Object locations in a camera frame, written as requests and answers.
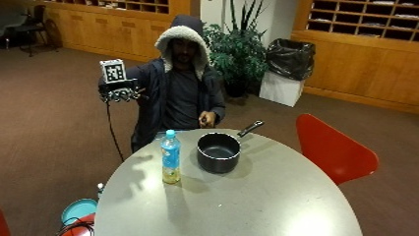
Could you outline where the black saucepan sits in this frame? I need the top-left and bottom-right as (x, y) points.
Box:
(195, 120), (265, 174)

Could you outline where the teal round plate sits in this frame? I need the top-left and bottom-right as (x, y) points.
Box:
(59, 198), (98, 226)

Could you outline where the wooden pigeonhole shelf unit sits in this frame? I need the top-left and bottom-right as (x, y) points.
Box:
(291, 0), (419, 115)
(41, 0), (192, 63)

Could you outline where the small clear bottle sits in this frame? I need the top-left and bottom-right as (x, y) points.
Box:
(95, 182), (106, 201)

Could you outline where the black glove cable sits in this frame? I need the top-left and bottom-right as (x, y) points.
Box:
(104, 100), (126, 163)

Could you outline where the red chair with cables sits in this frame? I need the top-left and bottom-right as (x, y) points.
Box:
(54, 212), (97, 236)

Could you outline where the red object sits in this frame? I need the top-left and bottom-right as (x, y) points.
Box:
(0, 209), (11, 236)

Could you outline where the clear bottle with blue label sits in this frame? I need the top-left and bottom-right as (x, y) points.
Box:
(159, 129), (182, 185)

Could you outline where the the person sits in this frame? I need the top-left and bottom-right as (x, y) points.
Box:
(98, 14), (226, 153)

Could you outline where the white marker cube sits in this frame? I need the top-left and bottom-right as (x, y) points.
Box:
(98, 58), (127, 85)

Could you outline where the white bin with black bag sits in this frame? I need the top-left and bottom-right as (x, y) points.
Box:
(257, 37), (316, 108)

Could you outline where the black chair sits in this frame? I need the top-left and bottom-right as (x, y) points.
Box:
(7, 4), (59, 58)

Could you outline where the green potted plant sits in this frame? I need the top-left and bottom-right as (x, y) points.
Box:
(203, 0), (269, 98)

